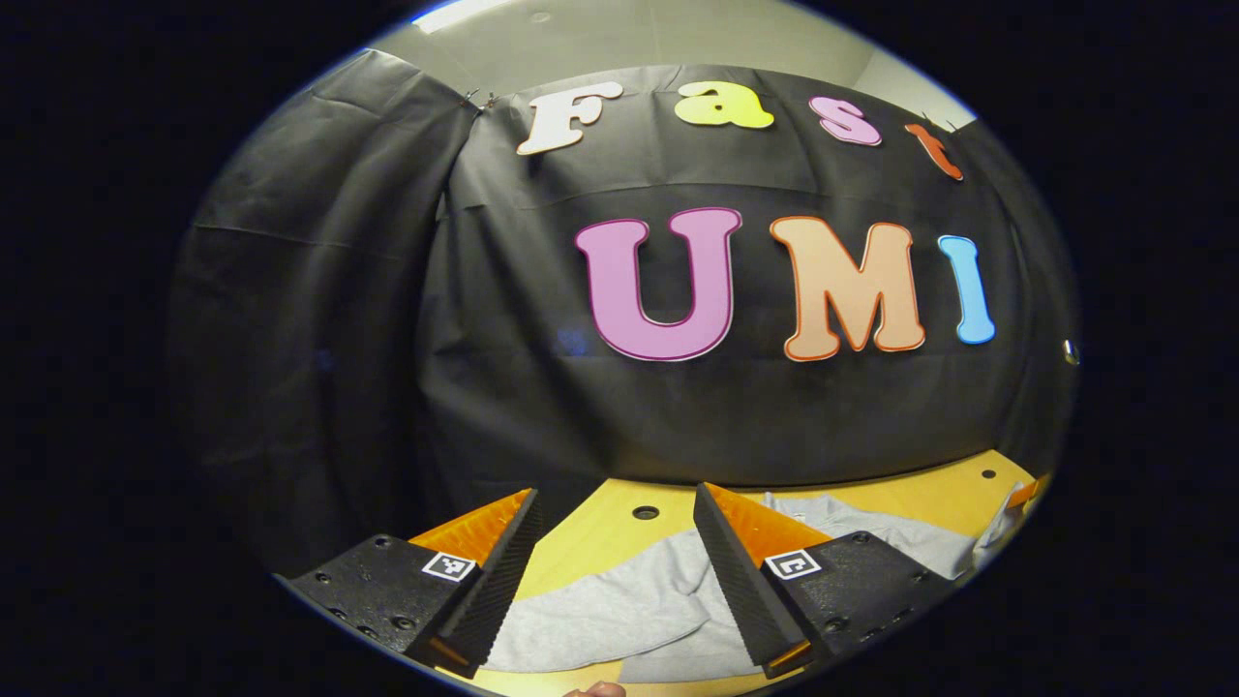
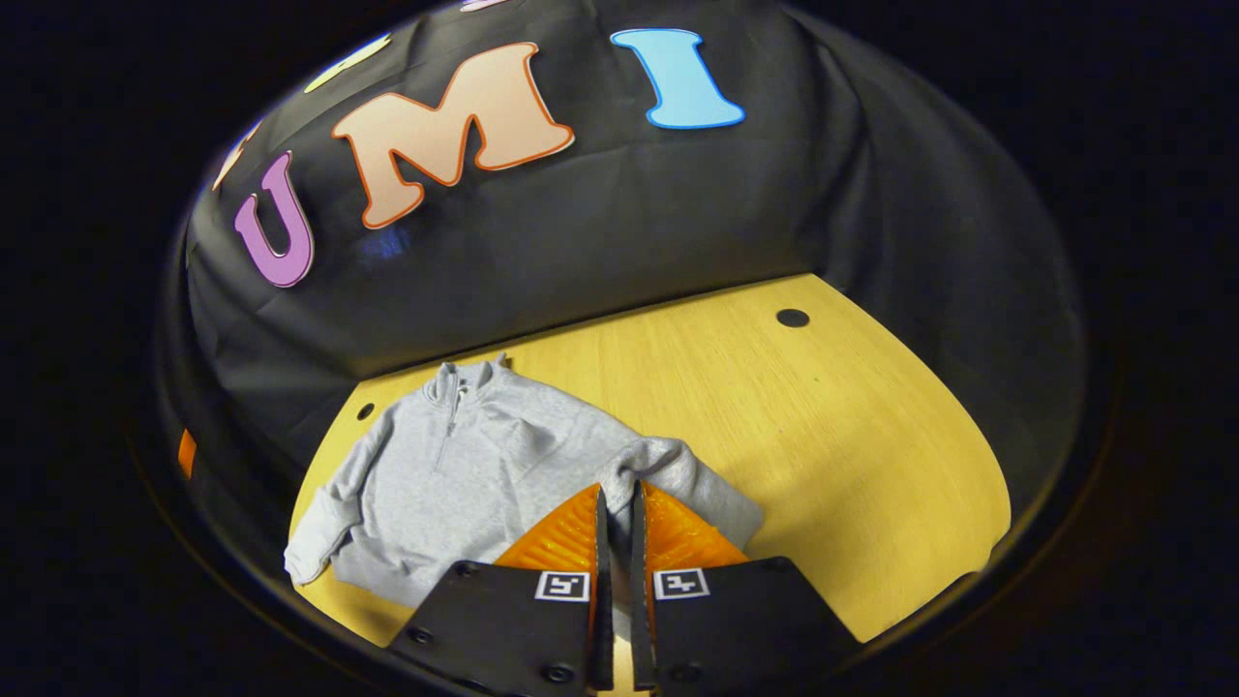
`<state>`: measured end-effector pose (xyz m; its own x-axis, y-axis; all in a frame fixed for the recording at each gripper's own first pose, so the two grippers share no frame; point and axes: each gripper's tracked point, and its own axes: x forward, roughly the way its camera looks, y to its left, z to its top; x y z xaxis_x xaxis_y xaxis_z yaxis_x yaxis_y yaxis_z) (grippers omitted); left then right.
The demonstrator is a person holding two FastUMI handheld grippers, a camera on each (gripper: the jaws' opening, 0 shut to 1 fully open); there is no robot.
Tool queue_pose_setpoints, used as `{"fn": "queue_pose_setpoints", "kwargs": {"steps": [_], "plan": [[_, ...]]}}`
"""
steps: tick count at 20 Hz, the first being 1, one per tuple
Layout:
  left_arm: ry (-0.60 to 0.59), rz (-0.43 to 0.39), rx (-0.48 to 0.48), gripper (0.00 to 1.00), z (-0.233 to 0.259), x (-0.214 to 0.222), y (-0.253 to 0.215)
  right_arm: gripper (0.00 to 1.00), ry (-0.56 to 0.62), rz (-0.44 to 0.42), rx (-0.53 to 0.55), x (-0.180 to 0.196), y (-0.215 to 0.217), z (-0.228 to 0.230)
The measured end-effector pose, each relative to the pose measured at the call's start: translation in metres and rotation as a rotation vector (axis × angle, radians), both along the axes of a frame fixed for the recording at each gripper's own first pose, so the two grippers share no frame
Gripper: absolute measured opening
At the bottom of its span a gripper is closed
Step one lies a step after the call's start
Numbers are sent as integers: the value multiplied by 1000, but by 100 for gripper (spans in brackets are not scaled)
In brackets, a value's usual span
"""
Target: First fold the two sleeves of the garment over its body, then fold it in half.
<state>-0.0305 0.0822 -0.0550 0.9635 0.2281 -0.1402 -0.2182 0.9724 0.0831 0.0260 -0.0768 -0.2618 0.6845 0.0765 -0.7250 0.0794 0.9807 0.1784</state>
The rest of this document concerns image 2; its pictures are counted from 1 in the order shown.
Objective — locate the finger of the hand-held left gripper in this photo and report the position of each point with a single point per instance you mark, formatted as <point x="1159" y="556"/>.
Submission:
<point x="187" y="453"/>

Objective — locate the grey zip-collar sweatshirt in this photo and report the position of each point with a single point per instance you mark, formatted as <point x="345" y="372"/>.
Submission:
<point x="465" y="484"/>

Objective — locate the black backdrop cloth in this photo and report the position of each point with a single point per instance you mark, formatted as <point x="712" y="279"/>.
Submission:
<point x="600" y="223"/>

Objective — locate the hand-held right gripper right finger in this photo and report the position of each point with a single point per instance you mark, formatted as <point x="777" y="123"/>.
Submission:
<point x="639" y="620"/>

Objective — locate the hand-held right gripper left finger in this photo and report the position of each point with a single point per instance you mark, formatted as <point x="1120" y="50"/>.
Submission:
<point x="602" y="620"/>

